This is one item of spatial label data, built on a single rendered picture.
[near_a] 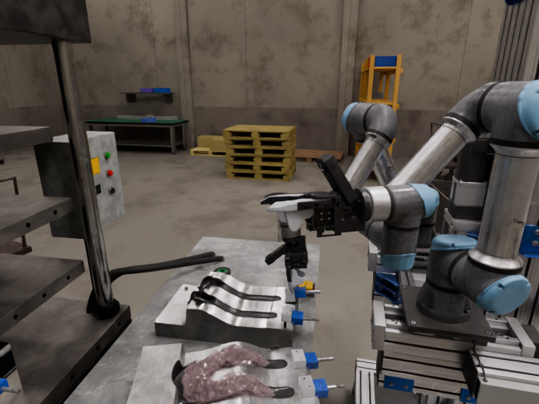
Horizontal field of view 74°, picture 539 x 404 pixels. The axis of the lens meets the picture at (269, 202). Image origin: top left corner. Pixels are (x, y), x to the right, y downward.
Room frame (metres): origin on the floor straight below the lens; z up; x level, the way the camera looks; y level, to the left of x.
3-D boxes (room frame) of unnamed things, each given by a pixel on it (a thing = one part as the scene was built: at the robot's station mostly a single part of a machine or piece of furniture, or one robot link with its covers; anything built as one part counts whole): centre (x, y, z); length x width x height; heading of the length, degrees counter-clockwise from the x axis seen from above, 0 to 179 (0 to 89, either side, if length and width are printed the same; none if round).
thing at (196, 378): (0.82, 0.12, 0.90); 0.26 x 0.18 x 0.08; 98
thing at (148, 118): (9.28, 3.38, 0.45); 2.49 x 0.98 x 0.90; 77
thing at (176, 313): (1.18, 0.15, 0.87); 0.50 x 0.26 x 0.14; 81
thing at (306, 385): (0.80, -0.15, 0.85); 0.13 x 0.05 x 0.05; 98
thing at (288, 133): (6.76, 0.14, 0.44); 1.25 x 0.89 x 0.89; 79
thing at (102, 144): (1.51, 0.80, 0.73); 0.30 x 0.22 x 1.47; 171
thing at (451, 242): (0.92, -0.52, 1.20); 0.13 x 0.12 x 0.14; 13
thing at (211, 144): (8.93, 1.34, 0.20); 1.08 x 0.74 x 0.39; 77
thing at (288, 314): (1.07, -0.11, 0.89); 0.13 x 0.05 x 0.05; 80
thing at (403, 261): (0.75, -0.29, 1.34); 0.11 x 0.08 x 0.11; 13
